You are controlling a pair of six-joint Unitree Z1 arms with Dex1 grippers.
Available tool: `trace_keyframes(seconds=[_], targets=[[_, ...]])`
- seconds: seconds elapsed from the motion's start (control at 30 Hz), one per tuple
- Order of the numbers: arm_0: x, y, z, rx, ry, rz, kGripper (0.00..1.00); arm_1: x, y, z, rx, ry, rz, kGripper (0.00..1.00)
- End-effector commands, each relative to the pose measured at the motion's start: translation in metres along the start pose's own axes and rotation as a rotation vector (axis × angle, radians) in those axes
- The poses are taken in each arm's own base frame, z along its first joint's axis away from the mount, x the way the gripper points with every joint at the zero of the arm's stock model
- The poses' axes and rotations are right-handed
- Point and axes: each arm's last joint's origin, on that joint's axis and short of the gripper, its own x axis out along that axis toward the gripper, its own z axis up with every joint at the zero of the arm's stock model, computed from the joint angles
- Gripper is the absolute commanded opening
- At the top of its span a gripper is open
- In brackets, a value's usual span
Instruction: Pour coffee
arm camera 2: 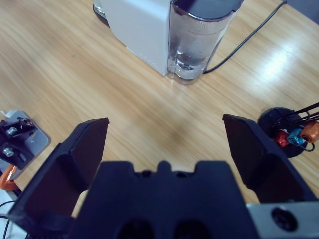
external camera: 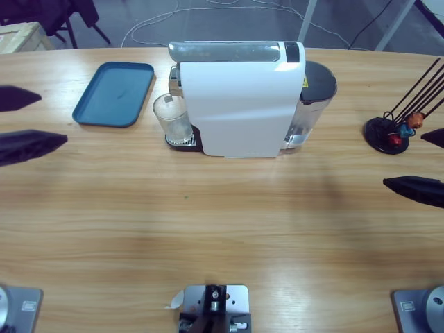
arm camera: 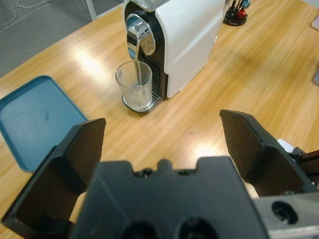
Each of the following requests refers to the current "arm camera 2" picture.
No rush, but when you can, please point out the orange clamp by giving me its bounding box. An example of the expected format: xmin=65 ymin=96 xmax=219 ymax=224
xmin=0 ymin=165 xmax=18 ymax=192

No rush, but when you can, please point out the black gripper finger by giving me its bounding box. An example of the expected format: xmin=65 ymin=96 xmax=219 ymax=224
xmin=222 ymin=114 xmax=317 ymax=205
xmin=7 ymin=117 xmax=110 ymax=239

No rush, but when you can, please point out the orange coffee capsule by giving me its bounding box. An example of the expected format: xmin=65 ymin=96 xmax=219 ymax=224
xmin=300 ymin=121 xmax=319 ymax=144

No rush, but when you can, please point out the teal coffee capsule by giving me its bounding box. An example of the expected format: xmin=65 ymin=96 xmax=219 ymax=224
xmin=288 ymin=128 xmax=306 ymax=146

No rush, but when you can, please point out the grey mount with dark post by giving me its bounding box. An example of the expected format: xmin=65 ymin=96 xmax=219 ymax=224
xmin=0 ymin=109 xmax=52 ymax=180

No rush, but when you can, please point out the red coffee capsule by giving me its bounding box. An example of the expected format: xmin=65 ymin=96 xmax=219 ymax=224
xmin=275 ymin=131 xmax=290 ymax=147

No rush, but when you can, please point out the black power cord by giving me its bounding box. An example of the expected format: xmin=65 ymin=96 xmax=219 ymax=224
xmin=203 ymin=0 xmax=287 ymax=74

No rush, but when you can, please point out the black capsule holder with rods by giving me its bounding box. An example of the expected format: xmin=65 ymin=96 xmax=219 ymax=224
xmin=258 ymin=101 xmax=319 ymax=159

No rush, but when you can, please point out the white paper tag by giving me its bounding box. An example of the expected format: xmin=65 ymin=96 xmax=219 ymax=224
xmin=0 ymin=109 xmax=18 ymax=118

